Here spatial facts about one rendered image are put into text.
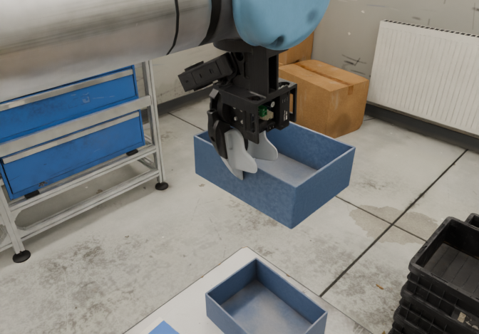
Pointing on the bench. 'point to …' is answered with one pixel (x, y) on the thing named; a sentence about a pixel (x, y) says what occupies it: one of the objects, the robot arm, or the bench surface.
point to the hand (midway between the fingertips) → (239, 167)
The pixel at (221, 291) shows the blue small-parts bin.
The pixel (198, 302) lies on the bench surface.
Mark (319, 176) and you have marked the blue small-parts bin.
